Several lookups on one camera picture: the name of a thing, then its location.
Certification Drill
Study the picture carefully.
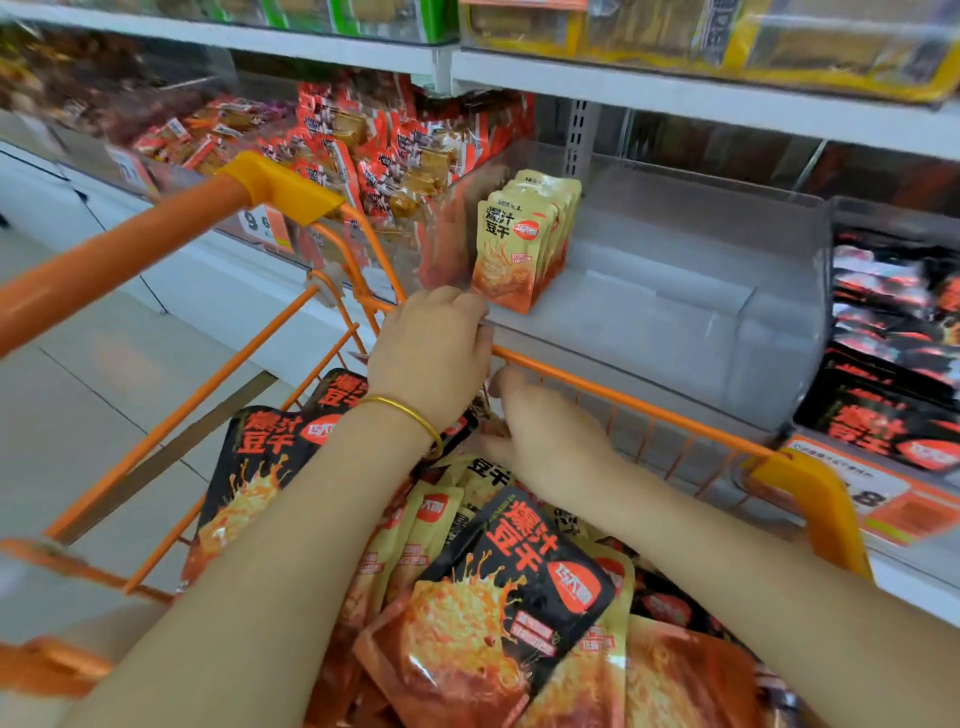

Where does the person's right hand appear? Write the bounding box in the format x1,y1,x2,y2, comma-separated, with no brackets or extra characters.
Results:
477,367,624,515

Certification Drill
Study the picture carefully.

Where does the person's left hand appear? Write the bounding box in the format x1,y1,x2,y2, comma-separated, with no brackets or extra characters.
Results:
367,285,497,437

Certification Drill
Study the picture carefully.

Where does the pile of black orange snacks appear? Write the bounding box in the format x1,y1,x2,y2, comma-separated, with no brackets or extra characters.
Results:
180,367,800,728

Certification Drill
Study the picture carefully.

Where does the row of black orange snacks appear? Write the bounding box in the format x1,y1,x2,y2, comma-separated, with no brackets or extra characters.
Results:
795,225,960,476

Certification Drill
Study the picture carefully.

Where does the orange shopping cart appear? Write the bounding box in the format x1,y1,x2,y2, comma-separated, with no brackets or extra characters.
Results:
0,150,875,728

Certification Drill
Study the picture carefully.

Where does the person's left forearm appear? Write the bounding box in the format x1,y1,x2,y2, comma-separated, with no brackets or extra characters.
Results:
60,402,440,728

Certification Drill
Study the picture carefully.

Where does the person's right forearm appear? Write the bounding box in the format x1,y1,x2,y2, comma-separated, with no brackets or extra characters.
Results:
577,450,960,728

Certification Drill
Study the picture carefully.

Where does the orange price tag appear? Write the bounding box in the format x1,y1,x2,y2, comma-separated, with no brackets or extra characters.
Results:
780,427,960,546

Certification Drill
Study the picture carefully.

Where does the pile of red tan packets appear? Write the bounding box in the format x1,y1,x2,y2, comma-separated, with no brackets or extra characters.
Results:
132,75,537,249

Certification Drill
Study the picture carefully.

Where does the stack of green packets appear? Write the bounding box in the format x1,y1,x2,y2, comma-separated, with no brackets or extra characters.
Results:
195,0,461,44

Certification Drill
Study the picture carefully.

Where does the stack of yellow trimmed packets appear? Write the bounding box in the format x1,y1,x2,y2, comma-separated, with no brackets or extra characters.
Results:
457,0,960,104

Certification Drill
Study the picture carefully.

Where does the heap of dark brown packets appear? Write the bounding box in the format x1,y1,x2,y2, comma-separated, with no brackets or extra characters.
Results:
0,27,159,144

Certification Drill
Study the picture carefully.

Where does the gold bracelet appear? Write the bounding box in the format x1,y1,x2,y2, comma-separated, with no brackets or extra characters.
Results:
355,393,447,461

